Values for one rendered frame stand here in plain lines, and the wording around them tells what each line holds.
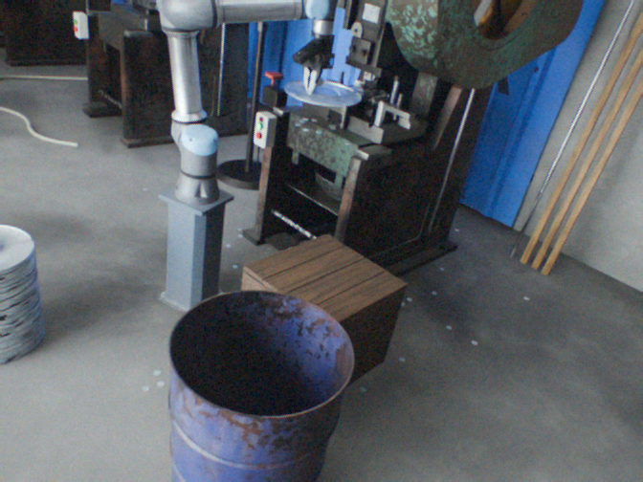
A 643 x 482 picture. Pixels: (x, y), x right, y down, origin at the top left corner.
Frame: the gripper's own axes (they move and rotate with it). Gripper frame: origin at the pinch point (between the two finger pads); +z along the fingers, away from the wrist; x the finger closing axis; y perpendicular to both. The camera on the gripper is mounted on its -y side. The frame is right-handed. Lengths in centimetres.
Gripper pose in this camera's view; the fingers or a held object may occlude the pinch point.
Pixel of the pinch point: (308, 91)
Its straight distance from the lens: 202.7
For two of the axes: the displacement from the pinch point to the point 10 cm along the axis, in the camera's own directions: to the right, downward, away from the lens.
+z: -1.6, 8.4, 5.1
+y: 7.1, -2.6, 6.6
